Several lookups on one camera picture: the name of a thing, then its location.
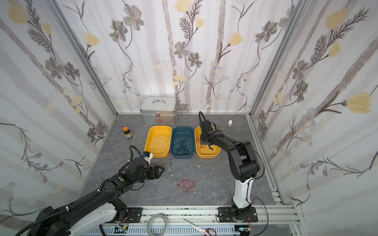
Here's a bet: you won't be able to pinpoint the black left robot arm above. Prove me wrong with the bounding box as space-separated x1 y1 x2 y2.
16 145 165 236

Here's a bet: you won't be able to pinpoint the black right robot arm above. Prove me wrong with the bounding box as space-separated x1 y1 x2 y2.
198 111 263 223

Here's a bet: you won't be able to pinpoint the right yellow plastic bin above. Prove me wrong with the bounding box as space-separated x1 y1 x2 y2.
195 127 221 159

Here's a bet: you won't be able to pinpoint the yellow plastic bin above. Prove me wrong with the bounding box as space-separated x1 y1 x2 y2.
195 127 221 159
144 125 172 158

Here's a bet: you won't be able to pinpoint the dark teal plastic bin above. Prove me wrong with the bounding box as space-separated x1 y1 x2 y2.
170 126 195 159

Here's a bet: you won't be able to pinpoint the left yellow plastic bin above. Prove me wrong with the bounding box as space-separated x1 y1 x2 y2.
144 125 172 158

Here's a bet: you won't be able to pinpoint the brown bottle orange cap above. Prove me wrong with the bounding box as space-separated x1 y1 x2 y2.
123 127 133 139

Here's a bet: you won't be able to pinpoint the silver aluminium first-aid case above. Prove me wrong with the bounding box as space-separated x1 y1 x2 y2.
140 97 178 125

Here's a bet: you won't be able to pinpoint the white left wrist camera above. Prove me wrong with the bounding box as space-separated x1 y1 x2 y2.
141 151 153 164

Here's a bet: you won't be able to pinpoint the coiled white cable roll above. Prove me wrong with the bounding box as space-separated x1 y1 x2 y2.
146 213 168 236

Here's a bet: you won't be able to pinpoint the scissors on rail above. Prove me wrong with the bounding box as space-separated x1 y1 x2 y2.
184 219 211 236

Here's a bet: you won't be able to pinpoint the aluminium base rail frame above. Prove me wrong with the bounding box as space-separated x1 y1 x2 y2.
72 205 299 236

